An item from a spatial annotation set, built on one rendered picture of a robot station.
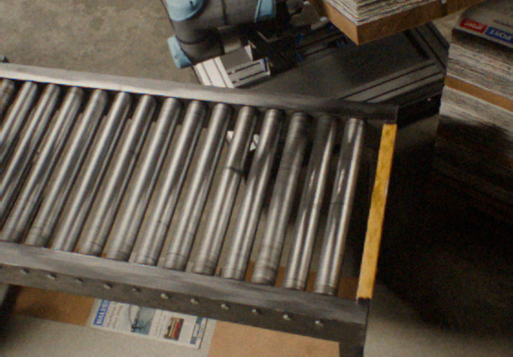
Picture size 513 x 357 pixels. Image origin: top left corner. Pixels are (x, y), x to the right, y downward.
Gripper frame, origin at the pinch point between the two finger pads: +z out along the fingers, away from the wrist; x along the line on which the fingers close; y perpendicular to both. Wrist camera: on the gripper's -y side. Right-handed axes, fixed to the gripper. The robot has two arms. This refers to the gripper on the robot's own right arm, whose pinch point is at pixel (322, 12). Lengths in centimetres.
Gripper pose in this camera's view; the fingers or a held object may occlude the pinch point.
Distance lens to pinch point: 164.7
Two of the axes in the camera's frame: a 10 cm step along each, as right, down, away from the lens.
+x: -2.8, -5.0, 8.2
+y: -2.3, -8.0, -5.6
